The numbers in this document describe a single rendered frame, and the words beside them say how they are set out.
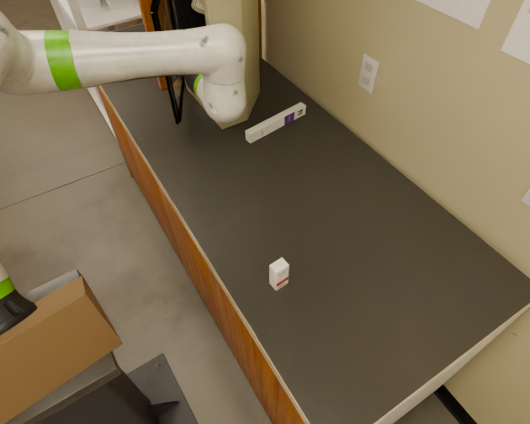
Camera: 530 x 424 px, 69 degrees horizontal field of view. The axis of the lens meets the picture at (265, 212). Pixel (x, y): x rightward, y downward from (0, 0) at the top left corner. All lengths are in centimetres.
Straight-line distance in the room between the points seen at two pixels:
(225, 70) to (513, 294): 91
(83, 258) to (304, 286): 164
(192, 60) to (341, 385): 78
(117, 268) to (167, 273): 29
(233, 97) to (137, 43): 23
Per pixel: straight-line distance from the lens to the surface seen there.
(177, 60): 90
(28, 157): 325
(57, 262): 250
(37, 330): 85
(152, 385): 197
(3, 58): 79
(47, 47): 91
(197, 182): 129
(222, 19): 130
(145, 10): 161
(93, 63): 90
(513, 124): 112
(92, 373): 103
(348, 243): 113
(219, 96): 95
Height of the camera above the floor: 184
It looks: 50 degrees down
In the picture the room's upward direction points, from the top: 1 degrees counter-clockwise
